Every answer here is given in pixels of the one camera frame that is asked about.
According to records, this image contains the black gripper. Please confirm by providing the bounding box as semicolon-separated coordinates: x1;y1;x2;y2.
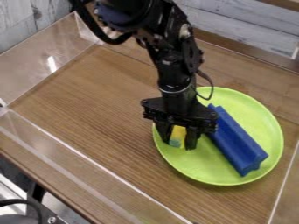
142;97;219;150

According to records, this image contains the yellow toy banana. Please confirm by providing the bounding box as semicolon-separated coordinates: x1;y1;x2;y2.
170;125;187;149

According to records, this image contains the black cable lower left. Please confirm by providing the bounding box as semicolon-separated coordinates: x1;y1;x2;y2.
0;198;43;224

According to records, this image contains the green plate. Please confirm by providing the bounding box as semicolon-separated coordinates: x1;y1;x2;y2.
153;87;285;186

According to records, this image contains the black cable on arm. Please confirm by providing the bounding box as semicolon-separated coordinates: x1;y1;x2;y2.
194;69;215;102

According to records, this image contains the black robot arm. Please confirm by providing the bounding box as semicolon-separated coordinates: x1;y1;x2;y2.
70;0;218;150

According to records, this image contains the blue plastic block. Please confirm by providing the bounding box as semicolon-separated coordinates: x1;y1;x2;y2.
209;104;269;177

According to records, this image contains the black metal table bracket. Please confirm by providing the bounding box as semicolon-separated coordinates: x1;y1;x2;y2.
27;183;68;224

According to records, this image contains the clear acrylic corner bracket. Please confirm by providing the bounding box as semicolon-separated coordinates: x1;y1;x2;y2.
75;14;106;46

